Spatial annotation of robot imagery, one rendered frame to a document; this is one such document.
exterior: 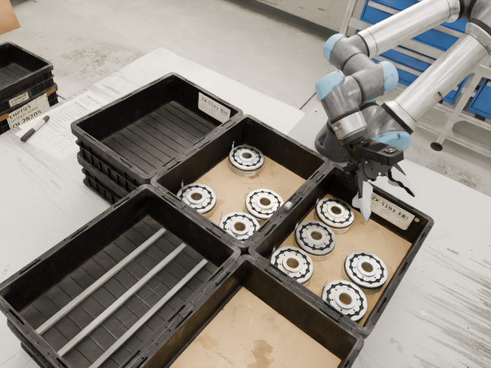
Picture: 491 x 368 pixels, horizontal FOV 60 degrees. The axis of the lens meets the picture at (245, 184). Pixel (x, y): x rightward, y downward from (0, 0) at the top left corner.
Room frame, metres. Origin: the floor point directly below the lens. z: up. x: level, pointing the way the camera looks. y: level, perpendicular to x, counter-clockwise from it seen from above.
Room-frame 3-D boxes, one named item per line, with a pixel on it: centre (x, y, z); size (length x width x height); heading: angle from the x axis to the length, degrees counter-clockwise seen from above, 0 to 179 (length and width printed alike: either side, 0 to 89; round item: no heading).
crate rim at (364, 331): (0.64, -0.25, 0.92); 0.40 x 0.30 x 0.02; 150
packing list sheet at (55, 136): (1.12, 0.63, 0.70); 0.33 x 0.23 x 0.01; 156
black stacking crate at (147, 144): (0.94, 0.27, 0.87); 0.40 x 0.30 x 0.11; 150
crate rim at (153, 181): (0.79, 0.01, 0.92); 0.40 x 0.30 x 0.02; 150
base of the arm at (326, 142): (1.11, -0.28, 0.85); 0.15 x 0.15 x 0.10
